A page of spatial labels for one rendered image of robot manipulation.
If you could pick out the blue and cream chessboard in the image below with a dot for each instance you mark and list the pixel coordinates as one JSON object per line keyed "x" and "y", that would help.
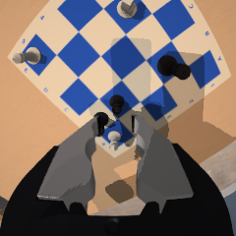
{"x": 90, "y": 53}

